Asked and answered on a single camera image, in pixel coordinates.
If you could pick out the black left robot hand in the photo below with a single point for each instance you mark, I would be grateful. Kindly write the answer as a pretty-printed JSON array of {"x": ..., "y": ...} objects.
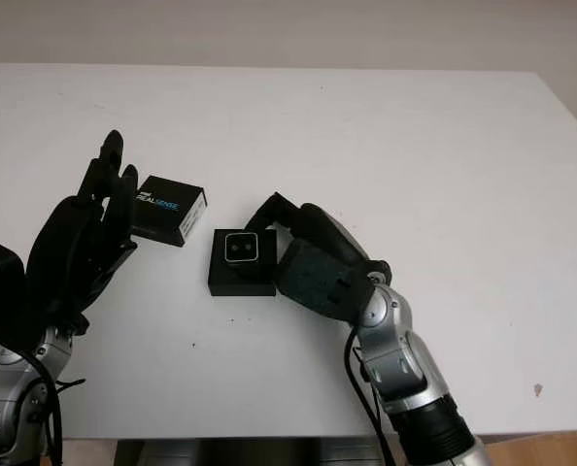
[{"x": 65, "y": 242}]

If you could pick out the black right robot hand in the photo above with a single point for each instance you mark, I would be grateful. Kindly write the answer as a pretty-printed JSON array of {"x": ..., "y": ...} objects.
[{"x": 327, "y": 228}]

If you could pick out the small silver depth camera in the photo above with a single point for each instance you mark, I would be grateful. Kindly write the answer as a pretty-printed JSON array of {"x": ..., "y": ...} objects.
[{"x": 241, "y": 248}]

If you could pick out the black RealSense box lid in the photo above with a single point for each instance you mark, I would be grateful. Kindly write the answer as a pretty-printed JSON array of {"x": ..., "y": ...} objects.
[{"x": 164, "y": 209}]

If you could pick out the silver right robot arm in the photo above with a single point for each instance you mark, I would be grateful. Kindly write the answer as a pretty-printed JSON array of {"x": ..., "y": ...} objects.
[{"x": 415, "y": 369}]

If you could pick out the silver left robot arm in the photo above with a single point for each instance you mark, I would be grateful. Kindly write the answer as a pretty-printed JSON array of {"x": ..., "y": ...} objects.
[{"x": 7, "y": 388}]

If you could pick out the black box base with insert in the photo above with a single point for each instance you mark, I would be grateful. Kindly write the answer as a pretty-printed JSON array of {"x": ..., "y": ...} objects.
[{"x": 240, "y": 281}]

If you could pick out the dark grey robot torso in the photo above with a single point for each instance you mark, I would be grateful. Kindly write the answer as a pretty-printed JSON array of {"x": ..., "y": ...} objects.
[{"x": 254, "y": 451}]

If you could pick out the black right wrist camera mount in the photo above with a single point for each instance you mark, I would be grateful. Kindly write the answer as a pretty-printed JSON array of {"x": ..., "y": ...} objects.
[{"x": 317, "y": 281}]

